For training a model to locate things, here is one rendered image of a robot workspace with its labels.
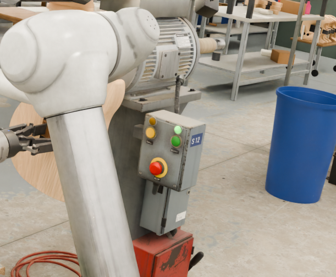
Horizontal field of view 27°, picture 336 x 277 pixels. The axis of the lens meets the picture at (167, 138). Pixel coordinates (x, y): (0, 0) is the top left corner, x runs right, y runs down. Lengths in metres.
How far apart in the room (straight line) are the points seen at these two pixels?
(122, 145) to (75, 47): 1.18
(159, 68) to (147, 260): 0.65
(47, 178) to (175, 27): 0.68
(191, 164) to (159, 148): 0.10
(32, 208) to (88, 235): 2.91
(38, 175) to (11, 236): 1.75
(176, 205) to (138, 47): 1.15
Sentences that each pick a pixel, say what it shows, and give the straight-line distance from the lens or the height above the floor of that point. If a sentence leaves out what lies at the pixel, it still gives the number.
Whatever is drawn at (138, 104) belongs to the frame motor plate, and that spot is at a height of 1.11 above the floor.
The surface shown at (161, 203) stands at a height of 0.78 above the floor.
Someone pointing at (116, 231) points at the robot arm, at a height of 1.14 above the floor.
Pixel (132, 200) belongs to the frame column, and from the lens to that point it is 2.34.
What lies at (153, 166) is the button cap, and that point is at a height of 0.98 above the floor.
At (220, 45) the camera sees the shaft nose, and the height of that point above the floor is 1.25.
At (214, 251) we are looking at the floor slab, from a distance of 3.86.
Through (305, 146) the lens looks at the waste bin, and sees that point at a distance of 4.68.
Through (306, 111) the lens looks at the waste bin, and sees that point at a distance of 4.61.
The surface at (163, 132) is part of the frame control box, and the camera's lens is 2.00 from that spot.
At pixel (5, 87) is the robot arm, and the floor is 1.26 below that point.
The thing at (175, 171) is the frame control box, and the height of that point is 0.98.
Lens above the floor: 1.64
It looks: 17 degrees down
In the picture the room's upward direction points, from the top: 9 degrees clockwise
